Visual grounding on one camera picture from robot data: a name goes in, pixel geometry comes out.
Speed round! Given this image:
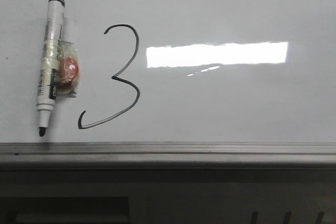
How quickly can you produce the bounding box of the white whiteboard marker with magnet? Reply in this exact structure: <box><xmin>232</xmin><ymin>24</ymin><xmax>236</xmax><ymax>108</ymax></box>
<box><xmin>37</xmin><ymin>0</ymin><xmax>65</xmax><ymax>137</ymax></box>

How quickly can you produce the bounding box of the white whiteboard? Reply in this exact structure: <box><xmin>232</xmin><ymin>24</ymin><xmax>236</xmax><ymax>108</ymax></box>
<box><xmin>1</xmin><ymin>0</ymin><xmax>335</xmax><ymax>169</ymax></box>

